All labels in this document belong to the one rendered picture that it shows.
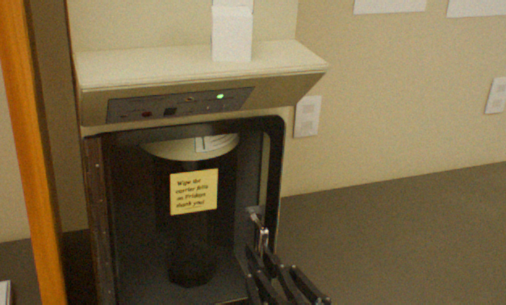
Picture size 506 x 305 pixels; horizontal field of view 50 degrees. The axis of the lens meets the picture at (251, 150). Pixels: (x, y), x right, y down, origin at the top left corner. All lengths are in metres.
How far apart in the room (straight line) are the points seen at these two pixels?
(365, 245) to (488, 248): 0.30
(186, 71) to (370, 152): 0.99
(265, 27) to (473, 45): 0.93
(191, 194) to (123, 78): 0.28
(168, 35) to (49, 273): 0.37
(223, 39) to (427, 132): 1.06
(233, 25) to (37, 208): 0.34
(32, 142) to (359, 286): 0.78
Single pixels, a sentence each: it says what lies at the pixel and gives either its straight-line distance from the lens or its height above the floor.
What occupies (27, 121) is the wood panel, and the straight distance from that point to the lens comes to 0.70.
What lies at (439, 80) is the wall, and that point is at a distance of 1.62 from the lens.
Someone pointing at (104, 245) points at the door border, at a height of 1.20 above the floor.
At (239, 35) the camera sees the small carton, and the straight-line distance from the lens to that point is 0.71.
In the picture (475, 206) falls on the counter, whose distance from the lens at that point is 1.61.
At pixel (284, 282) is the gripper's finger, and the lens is 0.89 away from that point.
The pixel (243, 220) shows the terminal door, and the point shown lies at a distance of 0.94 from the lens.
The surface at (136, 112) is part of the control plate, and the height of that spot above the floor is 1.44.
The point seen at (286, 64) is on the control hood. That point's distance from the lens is 0.72.
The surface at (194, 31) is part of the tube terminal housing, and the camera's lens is 0.78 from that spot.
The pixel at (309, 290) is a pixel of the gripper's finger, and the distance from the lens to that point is 0.88.
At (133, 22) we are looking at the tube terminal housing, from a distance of 0.76.
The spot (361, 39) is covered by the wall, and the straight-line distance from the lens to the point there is 1.42.
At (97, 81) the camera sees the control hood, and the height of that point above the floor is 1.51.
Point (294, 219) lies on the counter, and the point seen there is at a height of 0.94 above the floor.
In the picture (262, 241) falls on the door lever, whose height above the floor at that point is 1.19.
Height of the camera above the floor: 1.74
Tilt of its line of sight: 28 degrees down
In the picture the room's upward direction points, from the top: 3 degrees clockwise
